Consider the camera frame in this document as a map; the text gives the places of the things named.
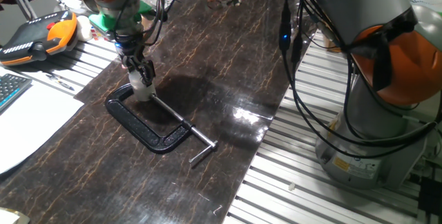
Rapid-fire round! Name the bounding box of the black C-clamp with steel screw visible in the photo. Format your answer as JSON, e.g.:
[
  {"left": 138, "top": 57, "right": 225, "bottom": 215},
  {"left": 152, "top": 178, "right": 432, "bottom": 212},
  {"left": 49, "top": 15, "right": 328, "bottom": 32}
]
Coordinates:
[{"left": 105, "top": 83, "right": 218, "bottom": 165}]

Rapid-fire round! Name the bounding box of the dark brown marble pattern mat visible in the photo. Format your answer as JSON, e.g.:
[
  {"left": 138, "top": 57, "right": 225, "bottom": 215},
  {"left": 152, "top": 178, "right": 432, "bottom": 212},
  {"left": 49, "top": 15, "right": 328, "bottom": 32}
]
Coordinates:
[{"left": 0, "top": 0, "right": 320, "bottom": 224}]

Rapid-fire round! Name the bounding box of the gold foil box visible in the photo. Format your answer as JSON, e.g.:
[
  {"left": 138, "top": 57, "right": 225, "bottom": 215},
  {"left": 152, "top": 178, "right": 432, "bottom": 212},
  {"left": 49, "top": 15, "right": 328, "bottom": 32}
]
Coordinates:
[{"left": 0, "top": 207, "right": 31, "bottom": 224}]

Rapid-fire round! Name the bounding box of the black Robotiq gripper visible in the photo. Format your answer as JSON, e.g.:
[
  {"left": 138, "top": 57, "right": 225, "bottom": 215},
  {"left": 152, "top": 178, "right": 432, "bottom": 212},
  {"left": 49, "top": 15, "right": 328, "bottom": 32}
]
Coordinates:
[{"left": 115, "top": 33, "right": 157, "bottom": 87}]

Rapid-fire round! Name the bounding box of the large white paper sheet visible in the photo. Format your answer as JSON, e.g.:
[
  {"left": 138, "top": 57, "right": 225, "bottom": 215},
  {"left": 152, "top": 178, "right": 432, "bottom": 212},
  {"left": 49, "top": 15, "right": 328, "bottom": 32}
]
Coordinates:
[{"left": 0, "top": 66, "right": 85, "bottom": 175}]

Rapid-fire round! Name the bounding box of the white plastic bag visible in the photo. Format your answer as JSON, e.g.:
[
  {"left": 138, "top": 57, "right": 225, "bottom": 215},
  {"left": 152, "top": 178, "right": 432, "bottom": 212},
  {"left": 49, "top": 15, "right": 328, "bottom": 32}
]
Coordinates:
[{"left": 409, "top": 0, "right": 442, "bottom": 10}]

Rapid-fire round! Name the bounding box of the black computer keyboard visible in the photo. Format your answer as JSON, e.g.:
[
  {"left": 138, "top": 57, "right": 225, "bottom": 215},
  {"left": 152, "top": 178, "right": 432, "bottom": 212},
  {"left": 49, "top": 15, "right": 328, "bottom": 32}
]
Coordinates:
[{"left": 0, "top": 73, "right": 33, "bottom": 113}]

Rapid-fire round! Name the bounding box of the orange black teach pendant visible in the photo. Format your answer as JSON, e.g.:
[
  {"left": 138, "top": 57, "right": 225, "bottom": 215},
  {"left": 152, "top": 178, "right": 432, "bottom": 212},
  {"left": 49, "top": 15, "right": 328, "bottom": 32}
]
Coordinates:
[{"left": 0, "top": 10, "right": 79, "bottom": 66}]

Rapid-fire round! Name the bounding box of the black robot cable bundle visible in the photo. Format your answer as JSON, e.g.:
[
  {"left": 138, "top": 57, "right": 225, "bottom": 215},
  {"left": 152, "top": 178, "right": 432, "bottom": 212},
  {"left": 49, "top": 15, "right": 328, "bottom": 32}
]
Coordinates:
[{"left": 278, "top": 0, "right": 442, "bottom": 159}]

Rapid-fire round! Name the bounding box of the white round object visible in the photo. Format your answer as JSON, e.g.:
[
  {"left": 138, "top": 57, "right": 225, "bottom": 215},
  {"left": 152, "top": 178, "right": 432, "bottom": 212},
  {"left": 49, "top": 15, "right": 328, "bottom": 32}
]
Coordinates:
[{"left": 75, "top": 15, "right": 93, "bottom": 42}]

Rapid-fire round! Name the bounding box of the dark pen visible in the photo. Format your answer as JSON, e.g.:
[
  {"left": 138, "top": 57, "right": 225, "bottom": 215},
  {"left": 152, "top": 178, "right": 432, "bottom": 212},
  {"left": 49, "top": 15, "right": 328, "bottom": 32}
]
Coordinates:
[{"left": 46, "top": 73, "right": 75, "bottom": 91}]

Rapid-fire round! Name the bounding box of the green flange adapter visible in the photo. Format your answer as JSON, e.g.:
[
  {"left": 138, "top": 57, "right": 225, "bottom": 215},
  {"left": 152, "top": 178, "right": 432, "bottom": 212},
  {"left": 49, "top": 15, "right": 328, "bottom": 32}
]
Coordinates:
[{"left": 88, "top": 1, "right": 153, "bottom": 33}]

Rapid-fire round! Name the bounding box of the white translucent plastic jar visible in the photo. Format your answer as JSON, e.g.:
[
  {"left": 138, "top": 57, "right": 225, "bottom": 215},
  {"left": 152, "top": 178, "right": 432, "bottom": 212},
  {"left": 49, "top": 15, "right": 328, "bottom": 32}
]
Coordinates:
[{"left": 129, "top": 77, "right": 157, "bottom": 102}]

